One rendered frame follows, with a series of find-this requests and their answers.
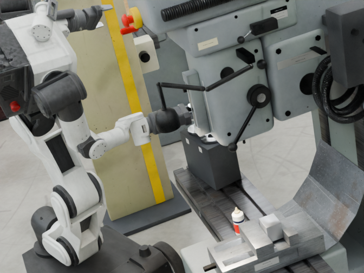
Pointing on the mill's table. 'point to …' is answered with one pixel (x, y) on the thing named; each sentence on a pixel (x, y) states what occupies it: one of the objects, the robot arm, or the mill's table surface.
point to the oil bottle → (238, 218)
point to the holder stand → (209, 159)
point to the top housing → (147, 20)
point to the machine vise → (271, 259)
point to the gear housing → (232, 27)
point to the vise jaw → (256, 238)
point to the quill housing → (232, 92)
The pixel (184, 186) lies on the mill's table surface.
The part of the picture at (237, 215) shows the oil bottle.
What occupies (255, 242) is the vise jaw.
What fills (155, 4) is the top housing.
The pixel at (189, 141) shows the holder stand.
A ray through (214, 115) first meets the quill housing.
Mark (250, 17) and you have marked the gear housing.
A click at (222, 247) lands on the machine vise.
